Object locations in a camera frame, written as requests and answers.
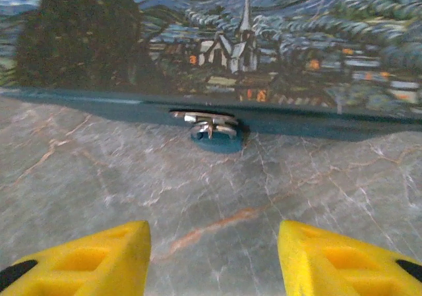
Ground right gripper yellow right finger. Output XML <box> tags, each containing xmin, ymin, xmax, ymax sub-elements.
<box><xmin>278</xmin><ymin>219</ymin><xmax>422</xmax><ymax>296</ymax></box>

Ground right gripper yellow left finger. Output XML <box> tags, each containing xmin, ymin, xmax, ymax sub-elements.
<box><xmin>0</xmin><ymin>220</ymin><xmax>152</xmax><ymax>296</ymax></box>

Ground small blue padlock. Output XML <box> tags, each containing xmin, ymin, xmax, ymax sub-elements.
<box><xmin>188</xmin><ymin>121</ymin><xmax>245</xmax><ymax>155</ymax></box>

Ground starry night painted tin box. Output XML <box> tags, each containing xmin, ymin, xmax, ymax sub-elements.
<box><xmin>0</xmin><ymin>0</ymin><xmax>422</xmax><ymax>144</ymax></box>

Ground silver metal hasp latch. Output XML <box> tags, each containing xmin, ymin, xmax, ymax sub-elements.
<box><xmin>168</xmin><ymin>109</ymin><xmax>239</xmax><ymax>127</ymax></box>

